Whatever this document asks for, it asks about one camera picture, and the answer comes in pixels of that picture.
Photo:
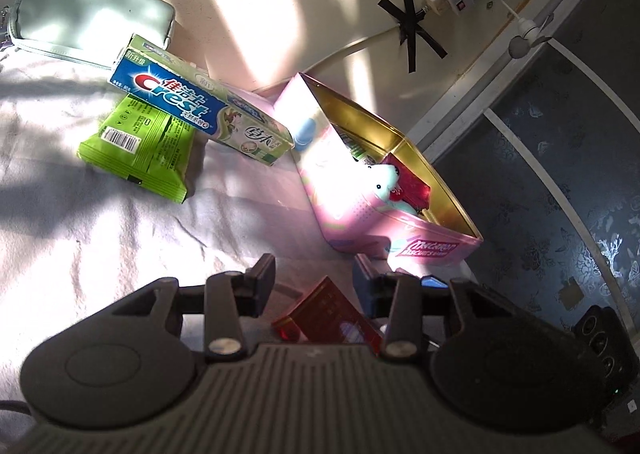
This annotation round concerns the mint plush toy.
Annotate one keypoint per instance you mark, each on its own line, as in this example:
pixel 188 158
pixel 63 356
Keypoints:
pixel 382 181

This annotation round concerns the mint green zipper pouch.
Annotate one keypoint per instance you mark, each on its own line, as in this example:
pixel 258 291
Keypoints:
pixel 88 31

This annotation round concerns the green Crest toothpaste box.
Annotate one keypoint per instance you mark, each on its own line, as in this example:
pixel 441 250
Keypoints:
pixel 156 76

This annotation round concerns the red small packet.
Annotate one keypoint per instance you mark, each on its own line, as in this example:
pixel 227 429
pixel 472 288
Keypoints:
pixel 324 315

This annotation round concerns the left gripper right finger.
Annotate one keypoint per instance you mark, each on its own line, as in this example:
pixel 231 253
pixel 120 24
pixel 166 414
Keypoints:
pixel 396 297

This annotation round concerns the white window frame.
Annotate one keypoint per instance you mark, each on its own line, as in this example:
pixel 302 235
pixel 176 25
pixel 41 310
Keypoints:
pixel 471 97

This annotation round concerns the pink biscuit tin box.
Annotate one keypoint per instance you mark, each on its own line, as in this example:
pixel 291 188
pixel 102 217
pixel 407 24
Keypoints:
pixel 350 218

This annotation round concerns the black tape cross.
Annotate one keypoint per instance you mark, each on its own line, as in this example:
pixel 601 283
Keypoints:
pixel 408 20

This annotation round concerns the green wet wipes pack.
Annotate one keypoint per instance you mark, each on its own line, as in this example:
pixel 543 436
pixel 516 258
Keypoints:
pixel 143 145

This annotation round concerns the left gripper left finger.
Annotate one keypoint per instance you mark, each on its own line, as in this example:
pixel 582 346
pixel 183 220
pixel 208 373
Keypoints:
pixel 228 296

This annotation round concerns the green flat package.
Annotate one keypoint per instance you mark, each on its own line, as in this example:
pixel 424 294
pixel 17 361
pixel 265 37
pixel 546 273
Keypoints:
pixel 359 154

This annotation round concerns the black device with buttons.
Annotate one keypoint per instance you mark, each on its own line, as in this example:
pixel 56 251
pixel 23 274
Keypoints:
pixel 601 331

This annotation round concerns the white bed sheet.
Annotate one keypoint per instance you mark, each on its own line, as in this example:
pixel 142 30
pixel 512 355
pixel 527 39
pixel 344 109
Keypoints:
pixel 74 238

